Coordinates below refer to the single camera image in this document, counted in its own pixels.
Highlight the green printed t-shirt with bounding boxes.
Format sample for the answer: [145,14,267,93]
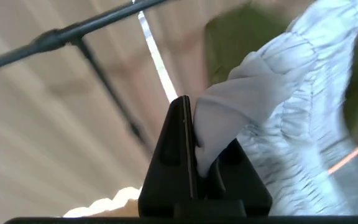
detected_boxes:
[203,3,358,146]

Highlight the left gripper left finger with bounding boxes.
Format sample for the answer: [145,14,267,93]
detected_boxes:
[137,95,199,218]

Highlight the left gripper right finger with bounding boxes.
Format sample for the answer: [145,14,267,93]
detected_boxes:
[196,138,273,218]

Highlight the black clothes rack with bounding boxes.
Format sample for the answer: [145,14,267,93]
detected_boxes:
[0,0,169,154]

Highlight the pink clothes hanger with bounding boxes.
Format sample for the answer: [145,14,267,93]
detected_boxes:
[327,132,358,175]

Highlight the pale grey shorts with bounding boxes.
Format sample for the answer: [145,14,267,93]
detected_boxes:
[193,0,358,216]

